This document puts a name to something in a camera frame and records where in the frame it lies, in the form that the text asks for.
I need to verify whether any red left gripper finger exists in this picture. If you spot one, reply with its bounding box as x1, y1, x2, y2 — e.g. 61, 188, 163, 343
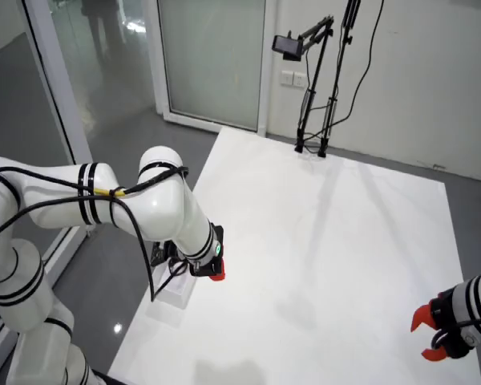
420, 345, 449, 363

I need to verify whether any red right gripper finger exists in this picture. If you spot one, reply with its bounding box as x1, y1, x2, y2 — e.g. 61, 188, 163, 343
410, 303, 435, 333
207, 259, 228, 282

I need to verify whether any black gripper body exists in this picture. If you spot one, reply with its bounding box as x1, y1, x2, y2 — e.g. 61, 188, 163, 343
430, 289, 478, 360
189, 251, 225, 278

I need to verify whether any white cardboard bin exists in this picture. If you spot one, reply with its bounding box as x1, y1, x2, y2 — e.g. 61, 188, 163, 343
151, 264, 198, 311

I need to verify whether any black boom stand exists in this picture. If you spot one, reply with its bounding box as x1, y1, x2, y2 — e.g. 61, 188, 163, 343
294, 14, 335, 155
317, 0, 362, 159

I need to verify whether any frosted glass door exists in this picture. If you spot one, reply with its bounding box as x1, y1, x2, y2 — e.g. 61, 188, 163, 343
147, 0, 274, 136

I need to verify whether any person in dark clothes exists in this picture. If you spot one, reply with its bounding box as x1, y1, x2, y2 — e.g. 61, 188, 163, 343
81, 0, 126, 65

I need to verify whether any black wrist camera board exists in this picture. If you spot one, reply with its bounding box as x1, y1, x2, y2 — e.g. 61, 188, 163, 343
151, 239, 180, 268

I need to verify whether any yellow cable tie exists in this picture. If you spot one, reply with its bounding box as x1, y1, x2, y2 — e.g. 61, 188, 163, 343
93, 185, 127, 199

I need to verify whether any black camera on boom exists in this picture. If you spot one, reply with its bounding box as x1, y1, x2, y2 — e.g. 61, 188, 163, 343
273, 34, 304, 63

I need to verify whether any glass partition frame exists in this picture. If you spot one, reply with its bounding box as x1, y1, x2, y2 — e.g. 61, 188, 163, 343
0, 0, 98, 362

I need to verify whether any black camera stand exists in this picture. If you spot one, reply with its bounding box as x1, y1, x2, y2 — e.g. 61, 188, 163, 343
302, 0, 386, 145

